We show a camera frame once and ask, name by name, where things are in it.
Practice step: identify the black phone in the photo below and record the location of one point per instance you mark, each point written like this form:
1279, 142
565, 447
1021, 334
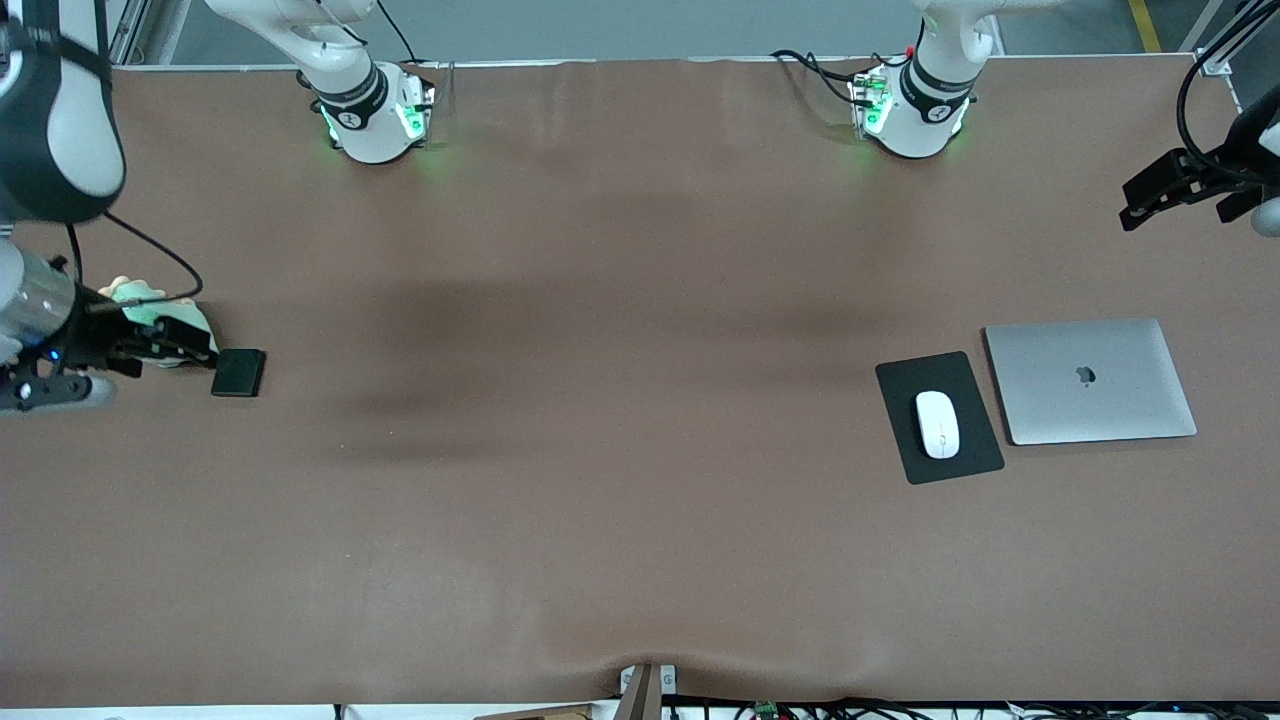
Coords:
239, 372

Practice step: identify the silver laptop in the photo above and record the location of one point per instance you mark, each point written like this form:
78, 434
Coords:
1090, 382

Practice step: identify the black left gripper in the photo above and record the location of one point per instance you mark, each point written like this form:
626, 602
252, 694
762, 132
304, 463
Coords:
1207, 172

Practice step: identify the white computer mouse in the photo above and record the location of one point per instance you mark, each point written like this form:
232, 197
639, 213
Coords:
938, 424

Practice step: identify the black mouse pad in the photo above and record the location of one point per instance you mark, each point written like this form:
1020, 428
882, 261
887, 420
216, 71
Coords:
970, 440

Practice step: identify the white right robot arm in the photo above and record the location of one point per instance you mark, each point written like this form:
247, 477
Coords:
55, 110

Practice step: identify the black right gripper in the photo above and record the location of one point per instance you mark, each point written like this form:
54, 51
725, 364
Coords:
93, 340

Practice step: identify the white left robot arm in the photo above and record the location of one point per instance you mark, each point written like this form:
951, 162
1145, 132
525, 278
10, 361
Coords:
935, 95

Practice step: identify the aluminium frame profile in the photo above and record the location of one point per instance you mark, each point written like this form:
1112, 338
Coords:
135, 35
1225, 40

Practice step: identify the green plush dinosaur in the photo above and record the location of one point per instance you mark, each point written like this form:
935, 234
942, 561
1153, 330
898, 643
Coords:
140, 308

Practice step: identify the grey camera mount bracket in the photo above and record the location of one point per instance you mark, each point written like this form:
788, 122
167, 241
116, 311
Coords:
647, 692

